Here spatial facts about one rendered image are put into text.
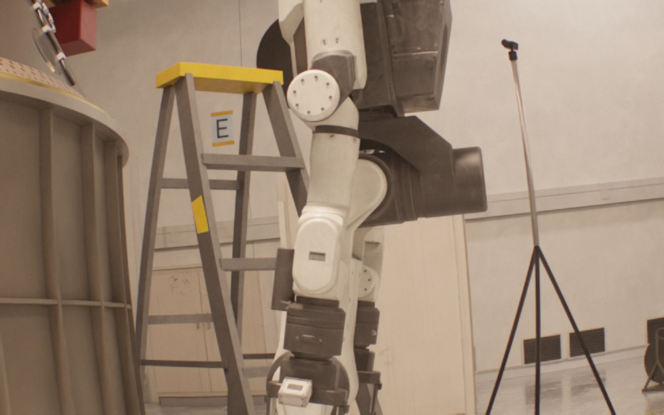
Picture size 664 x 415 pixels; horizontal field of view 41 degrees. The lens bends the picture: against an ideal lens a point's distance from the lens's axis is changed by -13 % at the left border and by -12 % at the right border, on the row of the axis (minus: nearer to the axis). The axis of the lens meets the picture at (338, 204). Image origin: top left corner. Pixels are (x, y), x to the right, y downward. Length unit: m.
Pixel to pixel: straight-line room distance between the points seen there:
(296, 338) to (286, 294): 0.07
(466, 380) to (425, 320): 0.39
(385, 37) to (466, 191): 0.29
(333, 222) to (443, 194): 0.27
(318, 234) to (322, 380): 0.22
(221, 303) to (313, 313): 1.25
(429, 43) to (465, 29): 7.70
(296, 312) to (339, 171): 0.22
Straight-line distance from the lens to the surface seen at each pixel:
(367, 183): 1.62
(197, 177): 2.80
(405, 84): 1.65
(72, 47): 2.97
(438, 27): 1.66
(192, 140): 2.85
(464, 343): 4.99
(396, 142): 1.65
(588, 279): 9.06
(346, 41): 1.50
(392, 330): 4.99
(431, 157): 1.64
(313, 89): 1.46
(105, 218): 2.07
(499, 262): 8.99
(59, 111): 1.80
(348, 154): 1.47
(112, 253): 2.07
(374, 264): 1.96
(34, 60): 1.87
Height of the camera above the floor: 0.72
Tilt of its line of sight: 7 degrees up
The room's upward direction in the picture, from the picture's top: 5 degrees counter-clockwise
